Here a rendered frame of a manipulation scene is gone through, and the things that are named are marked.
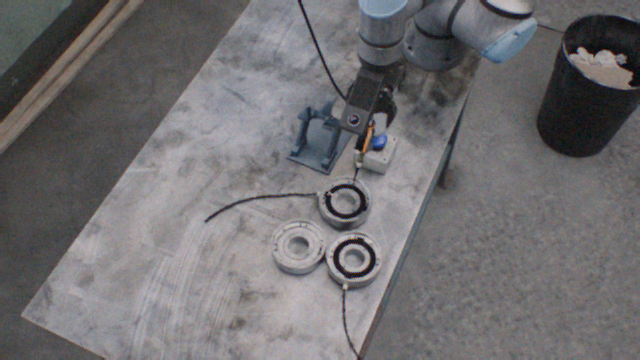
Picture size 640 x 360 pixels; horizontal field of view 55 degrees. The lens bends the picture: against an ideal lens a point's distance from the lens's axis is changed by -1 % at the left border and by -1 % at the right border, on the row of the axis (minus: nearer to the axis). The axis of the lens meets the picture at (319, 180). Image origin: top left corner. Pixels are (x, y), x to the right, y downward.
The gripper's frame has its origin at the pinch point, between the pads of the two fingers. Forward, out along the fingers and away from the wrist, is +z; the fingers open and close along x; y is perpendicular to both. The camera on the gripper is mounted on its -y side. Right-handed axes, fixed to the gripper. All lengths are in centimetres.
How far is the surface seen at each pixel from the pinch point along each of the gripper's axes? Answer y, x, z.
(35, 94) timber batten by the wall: 23, 151, 91
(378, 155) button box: 1.7, -2.0, 8.7
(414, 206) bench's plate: -3.6, -12.6, 13.2
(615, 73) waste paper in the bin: 99, -48, 58
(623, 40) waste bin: 116, -47, 58
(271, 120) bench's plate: 2.8, 24.1, 13.2
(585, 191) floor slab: 76, -56, 93
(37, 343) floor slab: -55, 84, 93
